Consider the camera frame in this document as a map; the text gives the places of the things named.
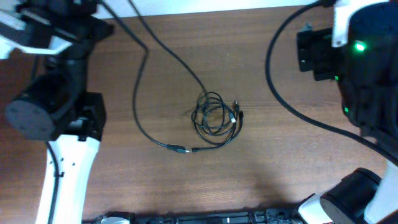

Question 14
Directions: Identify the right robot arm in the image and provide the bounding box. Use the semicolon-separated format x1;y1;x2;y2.
297;1;397;223

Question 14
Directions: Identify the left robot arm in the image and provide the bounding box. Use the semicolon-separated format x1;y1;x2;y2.
1;1;114;223

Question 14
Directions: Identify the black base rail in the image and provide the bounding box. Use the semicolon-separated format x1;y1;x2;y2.
81;208;304;224

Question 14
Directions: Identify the left camera black cable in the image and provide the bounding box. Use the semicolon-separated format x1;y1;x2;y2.
45;141;62;224

